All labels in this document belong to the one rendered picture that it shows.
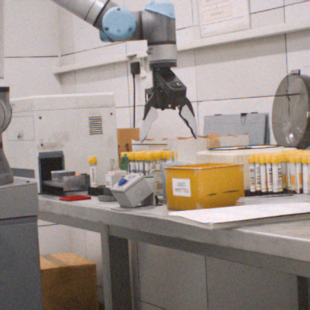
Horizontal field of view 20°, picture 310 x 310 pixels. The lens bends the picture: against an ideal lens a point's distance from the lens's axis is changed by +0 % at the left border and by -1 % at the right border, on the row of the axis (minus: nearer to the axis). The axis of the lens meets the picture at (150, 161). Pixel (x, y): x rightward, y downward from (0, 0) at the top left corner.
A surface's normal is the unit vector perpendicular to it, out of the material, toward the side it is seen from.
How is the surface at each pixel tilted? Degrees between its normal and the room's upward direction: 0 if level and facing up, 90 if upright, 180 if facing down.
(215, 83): 90
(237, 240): 90
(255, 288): 90
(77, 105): 90
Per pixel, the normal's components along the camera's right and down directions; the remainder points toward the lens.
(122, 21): 0.00, 0.11
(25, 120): -0.88, 0.07
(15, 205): 0.47, 0.02
